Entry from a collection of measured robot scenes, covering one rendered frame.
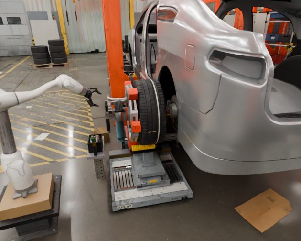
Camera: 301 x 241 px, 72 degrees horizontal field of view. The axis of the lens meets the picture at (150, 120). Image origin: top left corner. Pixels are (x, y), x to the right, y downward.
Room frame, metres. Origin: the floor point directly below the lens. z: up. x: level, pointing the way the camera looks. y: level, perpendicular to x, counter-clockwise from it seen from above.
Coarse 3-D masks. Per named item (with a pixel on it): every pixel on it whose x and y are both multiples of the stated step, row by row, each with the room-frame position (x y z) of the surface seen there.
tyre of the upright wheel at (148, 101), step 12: (144, 84) 1.89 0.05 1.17; (156, 84) 1.90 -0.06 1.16; (144, 96) 1.76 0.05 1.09; (144, 108) 1.69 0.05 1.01; (156, 108) 1.71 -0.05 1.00; (144, 120) 1.65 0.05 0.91; (156, 120) 1.68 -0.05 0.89; (144, 132) 1.65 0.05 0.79; (156, 132) 1.68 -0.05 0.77; (144, 144) 1.77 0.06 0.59
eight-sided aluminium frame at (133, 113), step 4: (128, 88) 1.91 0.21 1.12; (128, 96) 1.82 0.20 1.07; (136, 108) 1.72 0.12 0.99; (132, 112) 1.69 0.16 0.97; (136, 112) 1.69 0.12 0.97; (132, 116) 1.68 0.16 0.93; (136, 116) 1.69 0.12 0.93; (128, 120) 2.11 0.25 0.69; (132, 120) 1.68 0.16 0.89; (136, 120) 1.69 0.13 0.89; (128, 124) 2.08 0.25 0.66; (128, 128) 2.05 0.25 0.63; (128, 132) 2.02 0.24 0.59; (132, 132) 1.68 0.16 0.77; (136, 132) 1.69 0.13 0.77; (132, 136) 1.69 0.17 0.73; (136, 136) 1.71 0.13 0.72; (132, 140) 1.79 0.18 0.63; (136, 140) 1.81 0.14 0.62
